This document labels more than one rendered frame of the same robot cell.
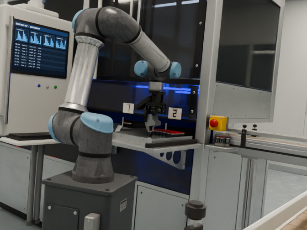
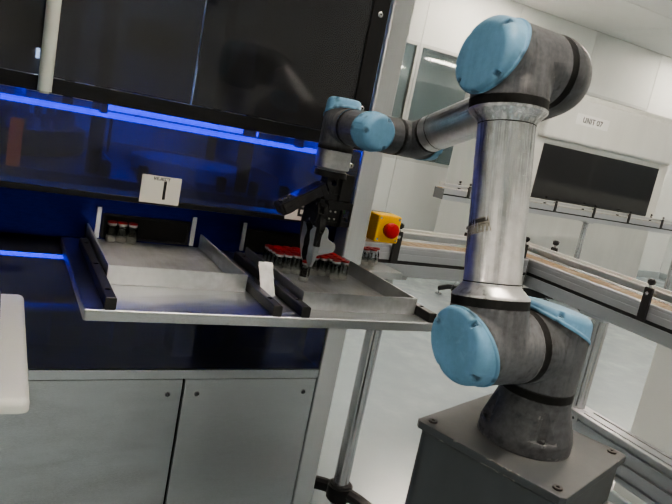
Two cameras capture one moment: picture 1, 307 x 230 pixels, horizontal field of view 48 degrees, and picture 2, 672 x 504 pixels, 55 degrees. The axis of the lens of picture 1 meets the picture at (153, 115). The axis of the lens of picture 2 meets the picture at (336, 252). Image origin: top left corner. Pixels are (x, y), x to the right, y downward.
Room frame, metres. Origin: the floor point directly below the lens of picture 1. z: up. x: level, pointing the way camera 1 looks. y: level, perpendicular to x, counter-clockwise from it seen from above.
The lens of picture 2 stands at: (1.17, 1.27, 1.22)
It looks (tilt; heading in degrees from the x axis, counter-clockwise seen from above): 11 degrees down; 293
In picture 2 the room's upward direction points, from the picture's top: 11 degrees clockwise
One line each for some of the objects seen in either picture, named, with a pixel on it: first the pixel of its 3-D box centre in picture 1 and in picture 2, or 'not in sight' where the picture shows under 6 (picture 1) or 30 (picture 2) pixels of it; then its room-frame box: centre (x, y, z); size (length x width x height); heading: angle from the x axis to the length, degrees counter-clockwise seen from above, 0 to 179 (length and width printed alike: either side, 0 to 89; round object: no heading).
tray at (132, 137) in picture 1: (152, 137); (325, 278); (1.73, 0.00, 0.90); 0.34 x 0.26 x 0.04; 142
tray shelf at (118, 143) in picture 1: (129, 138); (247, 282); (1.85, 0.12, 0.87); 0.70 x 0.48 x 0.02; 52
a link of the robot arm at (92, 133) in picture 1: (94, 132); (545, 342); (1.24, 0.20, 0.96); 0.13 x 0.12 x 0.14; 56
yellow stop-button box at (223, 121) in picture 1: (218, 123); (381, 226); (1.74, -0.33, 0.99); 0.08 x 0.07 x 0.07; 142
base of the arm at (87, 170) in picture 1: (93, 164); (530, 409); (1.23, 0.20, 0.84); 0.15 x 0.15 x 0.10
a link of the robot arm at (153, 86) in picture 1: (156, 86); (332, 161); (1.77, 0.00, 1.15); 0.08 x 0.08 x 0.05
